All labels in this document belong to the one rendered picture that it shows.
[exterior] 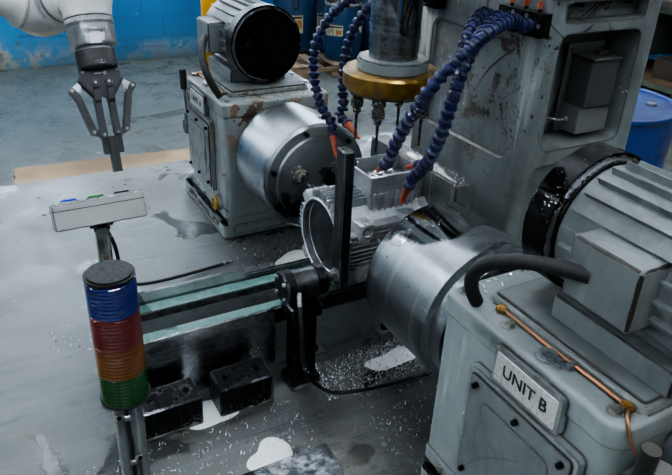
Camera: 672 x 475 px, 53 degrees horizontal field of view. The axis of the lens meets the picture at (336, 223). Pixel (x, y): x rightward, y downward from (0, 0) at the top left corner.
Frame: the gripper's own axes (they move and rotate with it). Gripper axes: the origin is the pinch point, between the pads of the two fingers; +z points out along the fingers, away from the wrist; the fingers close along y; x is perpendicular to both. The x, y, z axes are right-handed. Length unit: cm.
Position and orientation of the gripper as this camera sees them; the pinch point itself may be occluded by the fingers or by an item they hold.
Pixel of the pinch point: (114, 153)
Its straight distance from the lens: 139.8
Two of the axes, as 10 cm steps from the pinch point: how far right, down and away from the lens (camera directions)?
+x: -4.5, -0.4, 8.9
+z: 1.5, 9.8, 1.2
